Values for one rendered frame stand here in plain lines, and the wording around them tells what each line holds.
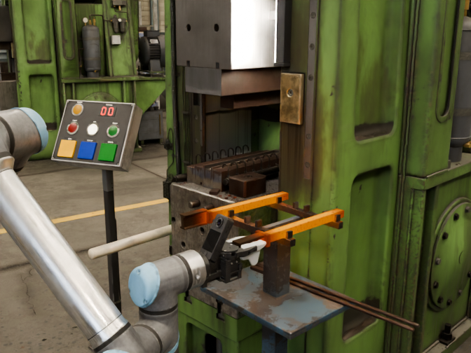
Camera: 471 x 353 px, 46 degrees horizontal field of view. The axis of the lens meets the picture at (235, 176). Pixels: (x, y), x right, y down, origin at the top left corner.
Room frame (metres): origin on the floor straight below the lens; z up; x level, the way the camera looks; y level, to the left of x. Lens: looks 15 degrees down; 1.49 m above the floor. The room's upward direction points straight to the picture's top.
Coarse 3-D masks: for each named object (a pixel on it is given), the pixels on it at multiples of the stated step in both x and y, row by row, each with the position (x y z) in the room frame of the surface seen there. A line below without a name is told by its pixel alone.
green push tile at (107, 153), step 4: (104, 144) 2.23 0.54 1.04; (108, 144) 2.22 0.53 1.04; (112, 144) 2.22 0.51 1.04; (116, 144) 2.21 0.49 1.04; (100, 148) 2.22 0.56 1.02; (104, 148) 2.22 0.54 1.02; (108, 148) 2.21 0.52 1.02; (112, 148) 2.21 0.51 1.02; (116, 148) 2.21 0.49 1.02; (100, 152) 2.21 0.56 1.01; (104, 152) 2.21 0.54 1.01; (108, 152) 2.20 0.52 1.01; (112, 152) 2.20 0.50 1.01; (100, 156) 2.20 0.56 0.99; (104, 156) 2.20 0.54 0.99; (108, 156) 2.19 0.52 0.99; (112, 156) 2.19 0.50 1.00; (100, 160) 2.20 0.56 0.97; (104, 160) 2.19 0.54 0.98; (108, 160) 2.18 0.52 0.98; (112, 160) 2.18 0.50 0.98
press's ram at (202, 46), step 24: (192, 0) 2.06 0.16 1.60; (216, 0) 1.97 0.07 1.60; (240, 0) 1.95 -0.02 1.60; (264, 0) 2.04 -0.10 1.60; (192, 24) 2.06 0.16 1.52; (216, 24) 1.98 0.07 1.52; (240, 24) 1.95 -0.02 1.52; (264, 24) 2.04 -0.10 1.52; (192, 48) 2.07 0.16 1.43; (216, 48) 1.98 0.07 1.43; (240, 48) 1.95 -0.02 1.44; (264, 48) 2.04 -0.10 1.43
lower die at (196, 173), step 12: (240, 156) 2.22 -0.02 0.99; (192, 168) 2.07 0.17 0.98; (204, 168) 2.02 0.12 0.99; (216, 168) 2.00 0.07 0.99; (240, 168) 2.03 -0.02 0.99; (252, 168) 2.08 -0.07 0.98; (264, 168) 2.12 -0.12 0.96; (192, 180) 2.08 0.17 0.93; (204, 180) 2.03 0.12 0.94; (216, 180) 1.98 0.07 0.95
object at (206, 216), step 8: (280, 192) 1.77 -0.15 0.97; (248, 200) 1.67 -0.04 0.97; (256, 200) 1.67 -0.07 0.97; (264, 200) 1.69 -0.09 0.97; (272, 200) 1.71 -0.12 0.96; (216, 208) 1.59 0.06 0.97; (224, 208) 1.59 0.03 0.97; (232, 208) 1.60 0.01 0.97; (240, 208) 1.62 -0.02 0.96; (248, 208) 1.65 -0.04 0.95; (184, 216) 1.49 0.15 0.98; (192, 216) 1.52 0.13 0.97; (200, 216) 1.53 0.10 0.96; (208, 216) 1.54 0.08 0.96; (184, 224) 1.50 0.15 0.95; (192, 224) 1.51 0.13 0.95; (200, 224) 1.53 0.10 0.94
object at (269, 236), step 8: (336, 208) 1.60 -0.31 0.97; (312, 216) 1.52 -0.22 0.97; (320, 216) 1.52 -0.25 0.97; (328, 216) 1.53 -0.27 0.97; (288, 224) 1.45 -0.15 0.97; (296, 224) 1.45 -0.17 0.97; (304, 224) 1.46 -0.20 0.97; (312, 224) 1.48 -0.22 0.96; (320, 224) 1.51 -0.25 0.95; (256, 232) 1.38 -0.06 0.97; (264, 232) 1.37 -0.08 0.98; (272, 232) 1.39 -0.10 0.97; (280, 232) 1.40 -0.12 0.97; (296, 232) 1.44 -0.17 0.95; (232, 240) 1.32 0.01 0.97; (240, 240) 1.32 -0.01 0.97; (248, 240) 1.32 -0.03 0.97; (256, 240) 1.35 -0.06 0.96; (264, 240) 1.36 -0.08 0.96; (272, 240) 1.38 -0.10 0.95
